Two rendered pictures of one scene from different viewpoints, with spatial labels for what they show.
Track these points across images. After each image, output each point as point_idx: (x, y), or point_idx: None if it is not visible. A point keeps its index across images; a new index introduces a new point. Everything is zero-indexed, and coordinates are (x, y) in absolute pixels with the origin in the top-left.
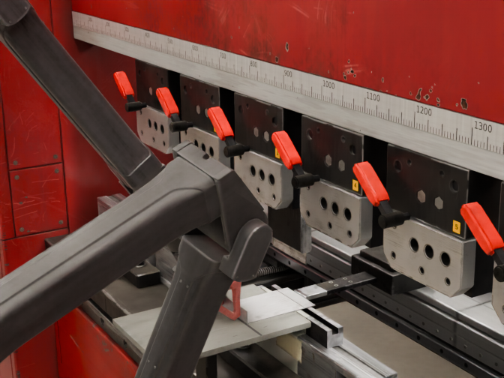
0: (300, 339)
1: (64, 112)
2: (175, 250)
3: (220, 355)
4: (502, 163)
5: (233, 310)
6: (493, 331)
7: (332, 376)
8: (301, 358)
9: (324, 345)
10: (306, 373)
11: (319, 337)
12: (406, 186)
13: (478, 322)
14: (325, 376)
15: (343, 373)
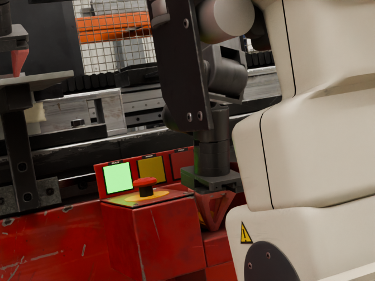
0: (39, 101)
1: None
2: (3, 1)
3: None
4: None
5: (14, 74)
6: (84, 93)
7: (84, 107)
8: (44, 117)
9: (59, 96)
10: (52, 127)
11: (52, 93)
12: None
13: (71, 95)
14: (75, 114)
15: (96, 97)
